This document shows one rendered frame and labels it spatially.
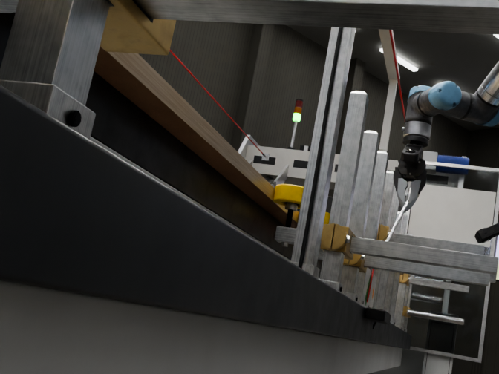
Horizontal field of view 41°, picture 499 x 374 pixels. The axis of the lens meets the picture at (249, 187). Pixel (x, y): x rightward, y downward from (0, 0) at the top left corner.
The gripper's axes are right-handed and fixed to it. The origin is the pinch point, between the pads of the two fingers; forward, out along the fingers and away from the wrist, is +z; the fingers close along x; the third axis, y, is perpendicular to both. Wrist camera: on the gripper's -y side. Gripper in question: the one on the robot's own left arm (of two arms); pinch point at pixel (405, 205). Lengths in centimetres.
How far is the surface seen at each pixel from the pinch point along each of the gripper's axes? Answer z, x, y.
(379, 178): -5.2, 7.3, -7.2
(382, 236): 7.0, 6.7, 15.1
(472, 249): 6.1, -19.2, 22.1
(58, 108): 29, 6, -157
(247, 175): 13, 23, -72
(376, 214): 4.7, 6.9, -7.2
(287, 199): 13, 19, -55
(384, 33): -141, 41, 186
